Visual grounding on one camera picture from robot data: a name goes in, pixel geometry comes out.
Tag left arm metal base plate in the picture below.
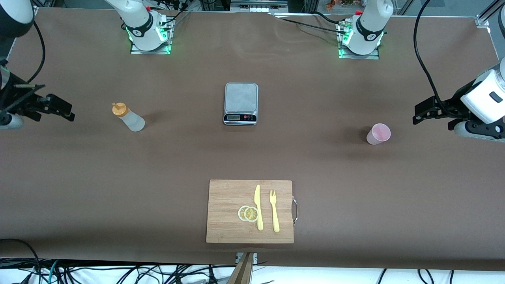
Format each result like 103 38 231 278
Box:
339 22 380 60

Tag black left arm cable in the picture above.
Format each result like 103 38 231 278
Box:
413 0 452 117

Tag brown table cover sheet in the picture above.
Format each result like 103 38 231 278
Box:
0 7 505 272

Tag teal floor cable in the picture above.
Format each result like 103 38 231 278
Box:
47 260 60 284

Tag grey power strip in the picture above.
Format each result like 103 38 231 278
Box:
231 1 288 13

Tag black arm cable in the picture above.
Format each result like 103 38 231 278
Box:
24 20 46 85
413 0 452 117

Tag black floor cable loop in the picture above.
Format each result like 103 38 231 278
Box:
0 238 42 284

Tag aluminium frame profile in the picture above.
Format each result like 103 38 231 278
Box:
475 0 505 28

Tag brown camera mount post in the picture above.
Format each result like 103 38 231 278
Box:
227 252 259 284

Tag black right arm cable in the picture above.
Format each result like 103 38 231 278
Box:
24 20 46 85

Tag wooden cutting board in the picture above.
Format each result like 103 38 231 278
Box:
206 179 298 244

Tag yellow plastic knife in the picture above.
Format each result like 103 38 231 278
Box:
254 185 264 231

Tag black cable on table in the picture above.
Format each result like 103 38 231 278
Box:
272 11 348 33

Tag silver digital kitchen scale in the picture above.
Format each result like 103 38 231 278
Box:
223 82 259 126

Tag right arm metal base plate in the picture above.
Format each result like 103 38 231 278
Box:
130 15 174 55

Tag translucent sauce bottle orange cap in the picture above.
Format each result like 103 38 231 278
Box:
112 102 146 132

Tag yellow plastic fork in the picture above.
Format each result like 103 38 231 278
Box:
269 190 280 233

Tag pink plastic cup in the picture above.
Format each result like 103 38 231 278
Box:
366 123 391 146

